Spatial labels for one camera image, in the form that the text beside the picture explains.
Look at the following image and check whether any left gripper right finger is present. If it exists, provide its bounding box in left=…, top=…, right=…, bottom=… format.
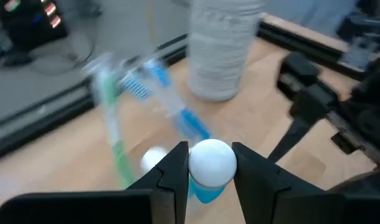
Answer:
left=232, top=142, right=380, bottom=224

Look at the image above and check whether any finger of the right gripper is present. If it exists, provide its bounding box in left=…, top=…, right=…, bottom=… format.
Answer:
left=267, top=83, right=337, bottom=162
left=277, top=51, right=321, bottom=94

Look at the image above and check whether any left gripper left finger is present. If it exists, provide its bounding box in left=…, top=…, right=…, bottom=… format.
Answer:
left=0, top=141, right=190, bottom=224

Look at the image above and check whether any blue toothbrush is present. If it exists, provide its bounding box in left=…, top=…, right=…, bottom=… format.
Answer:
left=120, top=57, right=213, bottom=141

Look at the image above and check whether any green wrapped toothbrush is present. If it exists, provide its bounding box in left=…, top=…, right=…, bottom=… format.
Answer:
left=82, top=52, right=138, bottom=190

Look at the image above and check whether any clear acrylic organizer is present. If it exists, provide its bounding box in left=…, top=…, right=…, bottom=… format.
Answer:
left=83, top=102, right=216, bottom=200

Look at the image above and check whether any white wipes canister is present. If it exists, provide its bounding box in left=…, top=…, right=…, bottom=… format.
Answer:
left=186, top=0, right=264, bottom=102

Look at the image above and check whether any black equipment with lights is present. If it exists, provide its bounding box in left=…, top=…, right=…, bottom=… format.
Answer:
left=0, top=0, right=69, bottom=60

